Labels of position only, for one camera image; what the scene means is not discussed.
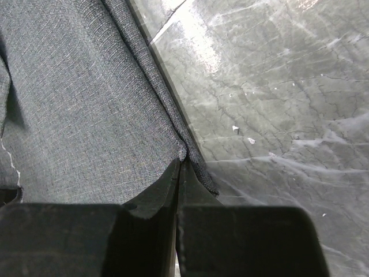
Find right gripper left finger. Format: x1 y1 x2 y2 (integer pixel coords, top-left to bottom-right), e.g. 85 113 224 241
1 160 180 276

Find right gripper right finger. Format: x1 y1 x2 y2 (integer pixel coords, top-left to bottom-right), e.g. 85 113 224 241
176 160 329 276

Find grey cloth napkin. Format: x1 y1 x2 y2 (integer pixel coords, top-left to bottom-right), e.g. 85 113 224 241
1 1 217 204

